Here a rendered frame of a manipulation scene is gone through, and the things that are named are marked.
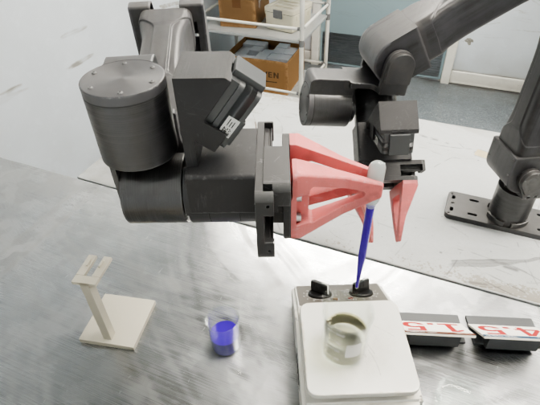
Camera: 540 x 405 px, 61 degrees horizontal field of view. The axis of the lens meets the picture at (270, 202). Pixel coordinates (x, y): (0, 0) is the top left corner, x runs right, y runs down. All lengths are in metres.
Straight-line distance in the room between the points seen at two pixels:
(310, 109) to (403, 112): 0.12
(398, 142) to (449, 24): 0.16
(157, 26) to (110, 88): 0.26
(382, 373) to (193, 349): 0.26
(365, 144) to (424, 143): 0.48
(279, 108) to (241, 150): 0.81
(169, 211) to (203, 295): 0.36
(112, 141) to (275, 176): 0.11
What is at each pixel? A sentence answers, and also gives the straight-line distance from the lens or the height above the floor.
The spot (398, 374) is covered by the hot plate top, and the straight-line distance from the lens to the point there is 0.54.
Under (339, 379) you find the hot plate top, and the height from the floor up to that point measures 0.99.
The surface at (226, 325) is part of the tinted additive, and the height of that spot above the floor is 0.93.
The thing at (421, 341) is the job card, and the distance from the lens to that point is 0.66.
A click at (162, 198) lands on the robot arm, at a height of 1.23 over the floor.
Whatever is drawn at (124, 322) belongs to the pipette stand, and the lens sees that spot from 0.70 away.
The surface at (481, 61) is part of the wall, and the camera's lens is 3.50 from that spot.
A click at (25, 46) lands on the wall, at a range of 1.96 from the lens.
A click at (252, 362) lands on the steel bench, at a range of 0.64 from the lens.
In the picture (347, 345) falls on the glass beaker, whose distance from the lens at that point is 0.49.
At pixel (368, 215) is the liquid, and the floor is 1.19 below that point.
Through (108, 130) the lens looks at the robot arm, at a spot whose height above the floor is 1.29.
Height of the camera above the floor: 1.45
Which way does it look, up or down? 40 degrees down
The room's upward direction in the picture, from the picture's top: 2 degrees counter-clockwise
